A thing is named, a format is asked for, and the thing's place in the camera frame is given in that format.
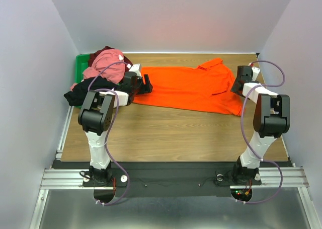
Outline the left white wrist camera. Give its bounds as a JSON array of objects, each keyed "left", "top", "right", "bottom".
[{"left": 129, "top": 63, "right": 141, "bottom": 77}]

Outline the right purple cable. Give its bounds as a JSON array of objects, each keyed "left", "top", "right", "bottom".
[{"left": 235, "top": 60, "right": 286, "bottom": 206}]

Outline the green plastic bin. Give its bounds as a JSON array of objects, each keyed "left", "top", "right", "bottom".
[{"left": 75, "top": 53, "right": 95, "bottom": 109}]

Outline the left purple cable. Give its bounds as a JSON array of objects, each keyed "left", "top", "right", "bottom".
[{"left": 87, "top": 61, "right": 131, "bottom": 206}]

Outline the orange t shirt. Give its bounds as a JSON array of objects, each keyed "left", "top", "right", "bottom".
[{"left": 134, "top": 58, "right": 243, "bottom": 116}]

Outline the maroon t shirt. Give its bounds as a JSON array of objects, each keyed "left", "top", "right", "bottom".
[{"left": 87, "top": 45, "right": 134, "bottom": 66}]

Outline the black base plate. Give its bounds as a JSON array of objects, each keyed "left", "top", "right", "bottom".
[{"left": 51, "top": 161, "right": 269, "bottom": 198}]

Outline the purple cable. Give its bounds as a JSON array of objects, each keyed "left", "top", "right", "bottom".
[
  {"left": 235, "top": 60, "right": 286, "bottom": 206},
  {"left": 87, "top": 61, "right": 131, "bottom": 206}
]

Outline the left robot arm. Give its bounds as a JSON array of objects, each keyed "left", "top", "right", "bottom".
[{"left": 78, "top": 71, "right": 153, "bottom": 186}]

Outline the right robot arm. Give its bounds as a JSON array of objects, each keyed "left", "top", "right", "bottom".
[{"left": 231, "top": 64, "right": 290, "bottom": 184}]

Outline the black t shirt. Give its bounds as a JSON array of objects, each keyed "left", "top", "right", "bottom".
[{"left": 63, "top": 77, "right": 119, "bottom": 107}]

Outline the pink t shirt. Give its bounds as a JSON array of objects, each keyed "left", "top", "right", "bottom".
[{"left": 83, "top": 49, "right": 127, "bottom": 84}]

